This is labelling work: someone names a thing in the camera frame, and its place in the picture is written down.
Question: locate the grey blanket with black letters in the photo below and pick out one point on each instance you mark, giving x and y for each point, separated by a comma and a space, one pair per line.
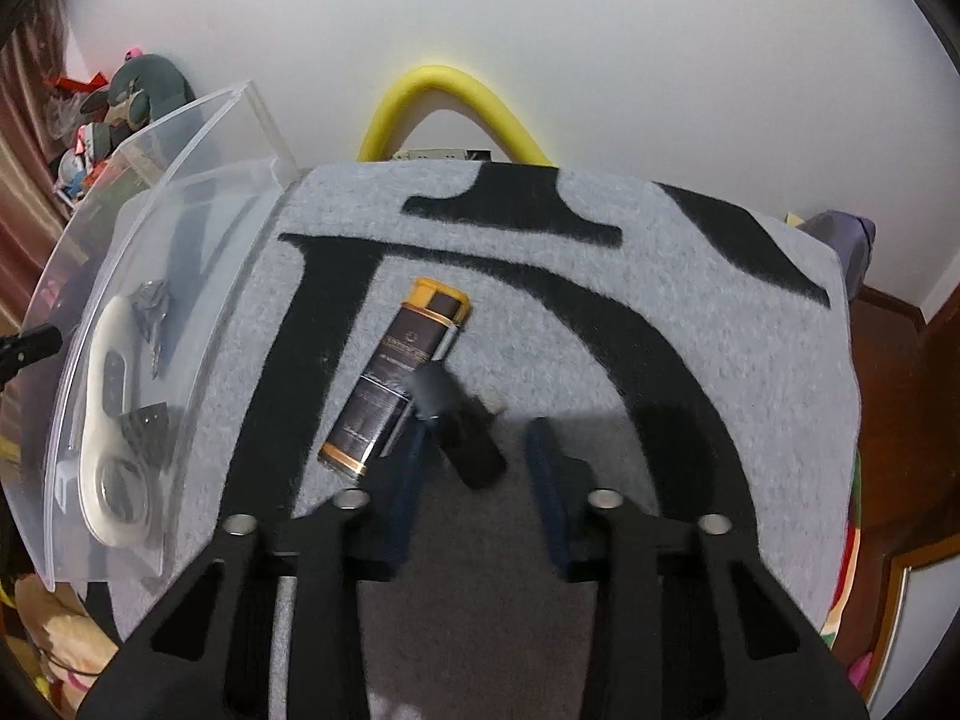
600, 315

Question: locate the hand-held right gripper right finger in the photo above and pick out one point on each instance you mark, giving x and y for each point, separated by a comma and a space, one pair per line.
547, 495

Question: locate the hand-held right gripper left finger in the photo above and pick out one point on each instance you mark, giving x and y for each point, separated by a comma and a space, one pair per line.
409, 487

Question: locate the tan plush toy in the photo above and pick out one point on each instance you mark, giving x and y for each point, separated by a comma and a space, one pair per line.
52, 622

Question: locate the pink soft item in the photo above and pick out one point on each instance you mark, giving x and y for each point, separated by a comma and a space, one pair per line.
861, 666

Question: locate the striped pink curtain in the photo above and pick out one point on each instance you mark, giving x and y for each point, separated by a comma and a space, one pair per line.
22, 165

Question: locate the white power strip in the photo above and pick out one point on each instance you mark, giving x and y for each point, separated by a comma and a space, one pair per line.
442, 154

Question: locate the colourful fleece blanket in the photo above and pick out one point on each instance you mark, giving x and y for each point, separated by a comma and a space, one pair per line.
847, 562

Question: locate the brown and gold lighter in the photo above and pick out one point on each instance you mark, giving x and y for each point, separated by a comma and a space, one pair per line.
382, 390

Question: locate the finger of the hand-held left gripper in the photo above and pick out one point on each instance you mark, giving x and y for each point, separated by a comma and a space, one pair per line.
30, 346

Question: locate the wooden door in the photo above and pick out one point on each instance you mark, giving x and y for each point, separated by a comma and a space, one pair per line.
941, 427

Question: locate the grey plush toy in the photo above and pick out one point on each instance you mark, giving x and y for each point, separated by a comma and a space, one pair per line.
150, 79

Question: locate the clear acrylic box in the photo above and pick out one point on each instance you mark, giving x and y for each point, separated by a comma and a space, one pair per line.
210, 240

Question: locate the red ribbon bow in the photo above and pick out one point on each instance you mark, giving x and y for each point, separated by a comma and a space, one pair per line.
71, 82

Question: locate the dark cylindrical tube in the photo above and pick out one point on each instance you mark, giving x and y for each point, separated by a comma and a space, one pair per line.
469, 450

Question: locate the white handheld massager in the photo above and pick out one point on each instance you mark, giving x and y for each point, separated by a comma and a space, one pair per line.
97, 420

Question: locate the yellow foam tube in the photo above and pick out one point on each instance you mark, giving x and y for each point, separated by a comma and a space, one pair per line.
435, 82

